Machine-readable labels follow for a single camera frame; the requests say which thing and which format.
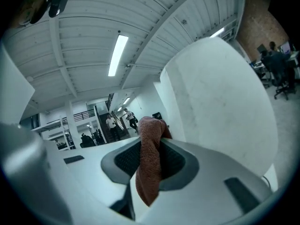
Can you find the black mezzanine railing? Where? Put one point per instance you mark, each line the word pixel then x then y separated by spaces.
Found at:
pixel 83 115

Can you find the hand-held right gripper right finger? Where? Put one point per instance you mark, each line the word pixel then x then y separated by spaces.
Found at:
pixel 206 172

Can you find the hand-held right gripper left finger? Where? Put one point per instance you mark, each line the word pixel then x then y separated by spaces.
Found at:
pixel 93 167

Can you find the person's head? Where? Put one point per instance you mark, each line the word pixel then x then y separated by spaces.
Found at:
pixel 35 6

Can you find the white board panel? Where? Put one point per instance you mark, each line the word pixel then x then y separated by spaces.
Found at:
pixel 222 102

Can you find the black staircase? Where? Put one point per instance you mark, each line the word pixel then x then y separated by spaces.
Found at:
pixel 117 125

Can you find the long ceiling light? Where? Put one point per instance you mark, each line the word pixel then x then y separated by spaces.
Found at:
pixel 216 32
pixel 117 55

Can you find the reddish brown cloth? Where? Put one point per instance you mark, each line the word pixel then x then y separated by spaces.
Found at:
pixel 150 163

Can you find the black head-mounted camera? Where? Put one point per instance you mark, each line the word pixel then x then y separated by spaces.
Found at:
pixel 59 1

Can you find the white shelf rack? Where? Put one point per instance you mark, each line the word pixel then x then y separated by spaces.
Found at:
pixel 63 130

